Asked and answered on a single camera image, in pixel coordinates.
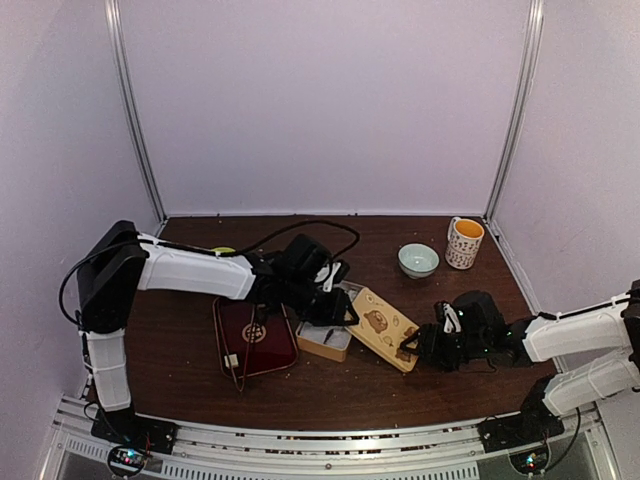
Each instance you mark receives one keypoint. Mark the red lacquer tray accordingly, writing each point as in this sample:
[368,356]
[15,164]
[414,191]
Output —
[277,349]

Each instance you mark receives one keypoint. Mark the right aluminium frame post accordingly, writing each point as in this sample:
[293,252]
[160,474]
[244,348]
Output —
[529,60]

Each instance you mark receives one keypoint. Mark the right circuit board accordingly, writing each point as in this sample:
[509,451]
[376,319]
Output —
[530,463]

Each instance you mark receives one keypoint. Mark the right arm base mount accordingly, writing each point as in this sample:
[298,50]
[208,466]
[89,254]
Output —
[533,423]

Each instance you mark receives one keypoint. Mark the front aluminium rail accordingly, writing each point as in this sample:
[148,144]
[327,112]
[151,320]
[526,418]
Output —
[442,451]

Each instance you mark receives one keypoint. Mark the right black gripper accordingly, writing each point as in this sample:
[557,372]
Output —
[427,335]

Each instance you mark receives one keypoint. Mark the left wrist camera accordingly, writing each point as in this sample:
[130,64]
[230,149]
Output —
[331,275]

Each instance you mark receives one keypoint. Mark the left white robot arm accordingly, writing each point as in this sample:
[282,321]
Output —
[125,262]

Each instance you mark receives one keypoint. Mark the left aluminium frame post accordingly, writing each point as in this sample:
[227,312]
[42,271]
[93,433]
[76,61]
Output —
[131,112]

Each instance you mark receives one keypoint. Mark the metal tongs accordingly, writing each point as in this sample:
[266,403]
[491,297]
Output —
[241,331]

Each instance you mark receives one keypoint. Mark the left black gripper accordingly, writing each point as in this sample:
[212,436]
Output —
[335,314]

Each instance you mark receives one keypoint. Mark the circuit board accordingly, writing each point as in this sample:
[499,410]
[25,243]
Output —
[530,463]
[126,461]

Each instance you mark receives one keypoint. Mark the pale blue ceramic bowl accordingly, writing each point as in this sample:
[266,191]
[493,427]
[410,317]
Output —
[418,261]

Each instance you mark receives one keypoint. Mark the tin box with paper cups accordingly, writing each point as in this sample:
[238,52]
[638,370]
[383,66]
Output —
[328,343]

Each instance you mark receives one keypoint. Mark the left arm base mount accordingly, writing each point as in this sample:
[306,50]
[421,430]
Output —
[125,427]

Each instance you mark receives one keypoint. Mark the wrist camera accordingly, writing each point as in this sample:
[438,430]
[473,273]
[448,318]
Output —
[447,317]
[331,275]

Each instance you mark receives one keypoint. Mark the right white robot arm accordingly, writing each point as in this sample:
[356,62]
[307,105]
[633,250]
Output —
[611,326]

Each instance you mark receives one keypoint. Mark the bear printed tin lid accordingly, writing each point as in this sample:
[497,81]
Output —
[382,328]

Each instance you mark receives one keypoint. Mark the left circuit board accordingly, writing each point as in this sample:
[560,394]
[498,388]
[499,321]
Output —
[126,461]

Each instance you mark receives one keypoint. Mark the aluminium frame post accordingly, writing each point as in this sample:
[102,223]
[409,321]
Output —
[131,112]
[529,60]

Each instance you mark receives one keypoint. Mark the patterned mug orange inside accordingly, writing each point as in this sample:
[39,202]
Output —
[464,238]

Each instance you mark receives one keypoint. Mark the lime green bowl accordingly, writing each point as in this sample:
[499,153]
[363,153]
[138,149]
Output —
[222,250]

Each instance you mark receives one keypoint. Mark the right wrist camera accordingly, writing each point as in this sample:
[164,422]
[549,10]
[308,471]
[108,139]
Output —
[447,317]

